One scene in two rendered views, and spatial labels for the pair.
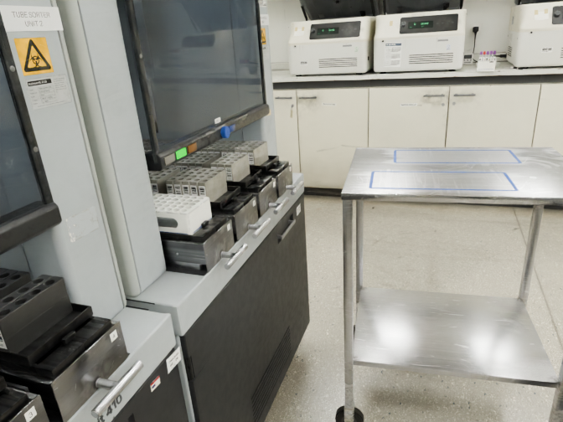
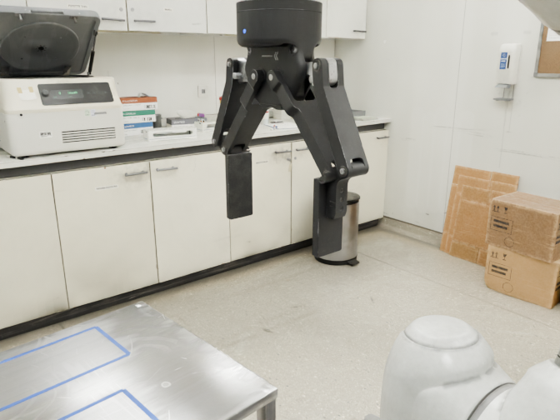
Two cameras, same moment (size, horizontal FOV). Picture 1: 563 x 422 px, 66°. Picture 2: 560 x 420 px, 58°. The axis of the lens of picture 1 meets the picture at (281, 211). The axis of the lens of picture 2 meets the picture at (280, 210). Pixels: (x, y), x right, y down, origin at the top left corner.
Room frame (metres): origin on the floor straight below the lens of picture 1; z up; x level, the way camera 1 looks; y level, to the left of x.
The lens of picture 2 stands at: (0.50, -0.11, 1.35)
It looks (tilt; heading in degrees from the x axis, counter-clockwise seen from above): 17 degrees down; 300
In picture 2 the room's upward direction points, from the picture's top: straight up
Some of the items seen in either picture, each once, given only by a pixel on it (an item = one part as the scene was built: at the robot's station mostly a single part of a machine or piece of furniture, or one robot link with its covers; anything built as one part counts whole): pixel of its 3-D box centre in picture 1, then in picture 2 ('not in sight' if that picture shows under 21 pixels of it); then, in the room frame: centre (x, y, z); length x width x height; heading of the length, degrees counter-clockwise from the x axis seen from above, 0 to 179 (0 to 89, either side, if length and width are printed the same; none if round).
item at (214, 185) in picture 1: (213, 187); not in sight; (1.05, 0.17, 0.85); 0.12 x 0.02 x 0.06; 160
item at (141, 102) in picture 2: not in sight; (136, 101); (2.87, -2.39, 1.10); 0.24 x 0.13 x 0.10; 68
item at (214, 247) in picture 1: (103, 229); not in sight; (0.99, 0.44, 0.78); 0.73 x 0.14 x 0.09; 69
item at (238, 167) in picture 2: not in sight; (239, 185); (0.80, -0.54, 1.22); 0.03 x 0.01 x 0.07; 69
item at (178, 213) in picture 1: (145, 213); not in sight; (0.94, 0.32, 0.83); 0.30 x 0.10 x 0.06; 69
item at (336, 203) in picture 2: not in sight; (344, 190); (0.66, -0.48, 1.25); 0.03 x 0.01 x 0.05; 159
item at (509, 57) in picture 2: not in sight; (507, 66); (0.91, -3.60, 1.31); 0.13 x 0.11 x 0.26; 69
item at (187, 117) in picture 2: not in sight; (187, 120); (2.70, -2.67, 0.97); 0.24 x 0.12 x 0.13; 58
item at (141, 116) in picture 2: not in sight; (133, 115); (2.88, -2.37, 1.01); 0.23 x 0.12 x 0.08; 69
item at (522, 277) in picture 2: not in sight; (528, 268); (0.61, -3.26, 0.14); 0.41 x 0.31 x 0.28; 163
